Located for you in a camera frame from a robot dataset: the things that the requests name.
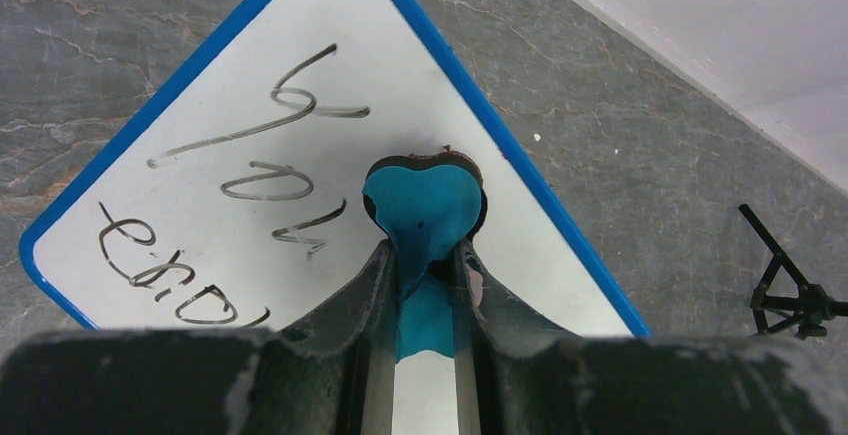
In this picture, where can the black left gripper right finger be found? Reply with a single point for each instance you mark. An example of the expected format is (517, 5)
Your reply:
(517, 372)

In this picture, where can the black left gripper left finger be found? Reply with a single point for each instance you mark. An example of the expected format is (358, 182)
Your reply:
(329, 372)

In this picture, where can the blue whiteboard eraser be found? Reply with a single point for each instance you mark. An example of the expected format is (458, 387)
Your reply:
(426, 205)

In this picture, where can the blue framed whiteboard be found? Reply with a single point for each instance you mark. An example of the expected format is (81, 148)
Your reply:
(233, 198)

